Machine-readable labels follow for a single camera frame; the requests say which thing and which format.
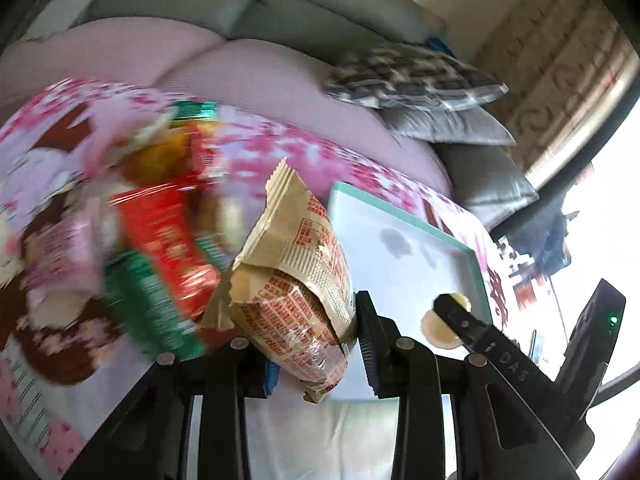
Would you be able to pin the yellow snack packet green edge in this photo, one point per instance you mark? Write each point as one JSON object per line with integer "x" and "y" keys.
{"x": 155, "y": 157}

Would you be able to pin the round cream snack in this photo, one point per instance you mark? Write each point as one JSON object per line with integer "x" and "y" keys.
{"x": 436, "y": 334}

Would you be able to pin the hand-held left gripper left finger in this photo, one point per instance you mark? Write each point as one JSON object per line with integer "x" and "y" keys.
{"x": 271, "y": 381}

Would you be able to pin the grey sofa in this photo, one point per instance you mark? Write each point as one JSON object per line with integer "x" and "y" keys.
{"x": 300, "y": 5}

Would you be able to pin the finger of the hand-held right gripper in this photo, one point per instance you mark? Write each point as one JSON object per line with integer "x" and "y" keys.
{"x": 480, "y": 332}

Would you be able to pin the black and white patterned pillow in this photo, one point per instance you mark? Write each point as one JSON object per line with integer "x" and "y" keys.
{"x": 415, "y": 77}

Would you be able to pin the pink and red snack packet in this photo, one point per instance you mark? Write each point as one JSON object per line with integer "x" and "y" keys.
{"x": 65, "y": 255}

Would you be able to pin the tan printed snack packet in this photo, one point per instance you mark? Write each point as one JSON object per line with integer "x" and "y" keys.
{"x": 295, "y": 270}

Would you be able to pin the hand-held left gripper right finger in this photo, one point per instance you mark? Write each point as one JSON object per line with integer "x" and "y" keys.
{"x": 372, "y": 357}

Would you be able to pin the red snack packet white print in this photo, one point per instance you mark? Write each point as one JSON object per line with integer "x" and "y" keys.
{"x": 206, "y": 155}

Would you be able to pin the cherry blossom printed blanket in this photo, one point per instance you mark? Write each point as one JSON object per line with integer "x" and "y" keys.
{"x": 350, "y": 160}

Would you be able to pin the teal cloth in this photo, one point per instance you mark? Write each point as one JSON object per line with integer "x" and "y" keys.
{"x": 440, "y": 44}

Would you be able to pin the white tray with teal rim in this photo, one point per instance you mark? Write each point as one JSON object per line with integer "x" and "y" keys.
{"x": 430, "y": 280}

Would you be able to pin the red gold-patterned snack packet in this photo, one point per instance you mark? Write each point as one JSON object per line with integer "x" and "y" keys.
{"x": 165, "y": 245}

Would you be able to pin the plain grey pillow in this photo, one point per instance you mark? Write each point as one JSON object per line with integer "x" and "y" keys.
{"x": 450, "y": 127}

